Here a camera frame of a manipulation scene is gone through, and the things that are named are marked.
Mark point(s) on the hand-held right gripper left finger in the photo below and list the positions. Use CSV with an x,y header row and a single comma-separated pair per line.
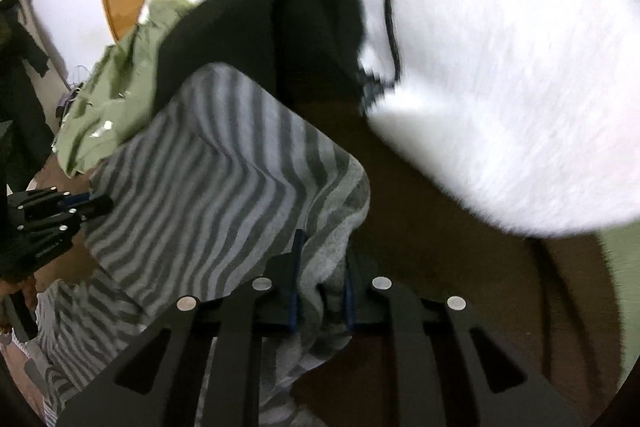
x,y
296,287

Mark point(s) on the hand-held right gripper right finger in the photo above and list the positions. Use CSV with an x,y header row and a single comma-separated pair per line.
x,y
349,302

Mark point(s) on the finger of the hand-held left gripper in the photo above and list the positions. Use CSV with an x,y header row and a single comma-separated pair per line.
x,y
92,207
75,201

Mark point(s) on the grey striped sweater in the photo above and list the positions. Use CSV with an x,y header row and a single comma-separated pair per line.
x,y
225,187

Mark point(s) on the olive green jacket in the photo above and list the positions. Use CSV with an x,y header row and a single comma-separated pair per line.
x,y
100,107

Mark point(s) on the dark hanging clothing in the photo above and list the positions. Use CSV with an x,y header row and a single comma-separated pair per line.
x,y
20,117

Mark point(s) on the black garment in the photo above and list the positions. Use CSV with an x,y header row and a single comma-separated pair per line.
x,y
300,32

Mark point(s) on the light green cloth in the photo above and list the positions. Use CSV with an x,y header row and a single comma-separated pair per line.
x,y
622,287

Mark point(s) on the white fluffy garment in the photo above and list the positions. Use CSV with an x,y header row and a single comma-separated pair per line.
x,y
500,57

